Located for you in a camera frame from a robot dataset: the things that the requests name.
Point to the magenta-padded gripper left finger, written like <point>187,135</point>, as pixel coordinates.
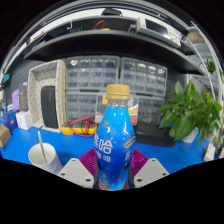
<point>73,170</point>

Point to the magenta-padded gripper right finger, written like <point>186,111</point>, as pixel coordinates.
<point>152,170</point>

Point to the blue drink bottle yellow cap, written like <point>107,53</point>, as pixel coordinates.
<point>115,133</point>

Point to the flat black case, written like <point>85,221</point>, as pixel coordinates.
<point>153,133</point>

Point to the metal spoon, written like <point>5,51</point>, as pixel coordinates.
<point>42,150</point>

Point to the yellow multimeter with red leads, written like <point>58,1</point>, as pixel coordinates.
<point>76,130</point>

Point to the white power adapter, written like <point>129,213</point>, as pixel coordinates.
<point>210,152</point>

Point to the clear box with coloured parts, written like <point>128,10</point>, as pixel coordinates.
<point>133,110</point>

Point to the green potted plant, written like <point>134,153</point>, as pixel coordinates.
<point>190,113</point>

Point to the black rectangular pouch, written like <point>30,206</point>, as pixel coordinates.
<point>49,106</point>

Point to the brown cardboard box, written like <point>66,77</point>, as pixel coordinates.
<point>4,135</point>

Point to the blue carton box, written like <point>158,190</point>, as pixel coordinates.
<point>10,121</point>

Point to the dark grey carton box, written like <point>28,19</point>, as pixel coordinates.
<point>23,96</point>

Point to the white perforated tray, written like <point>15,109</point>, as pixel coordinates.
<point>36,73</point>

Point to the dark grey pegboard panel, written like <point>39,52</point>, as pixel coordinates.
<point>20,71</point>

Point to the white metal rack shelf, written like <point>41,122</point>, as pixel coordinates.
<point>203,50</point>

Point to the black overhead workbench shelf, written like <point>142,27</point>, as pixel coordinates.
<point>110,43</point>

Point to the long white lamp bar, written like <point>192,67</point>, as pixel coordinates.
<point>40,31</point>

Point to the teal wall-mounted device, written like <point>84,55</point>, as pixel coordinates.
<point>6,78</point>

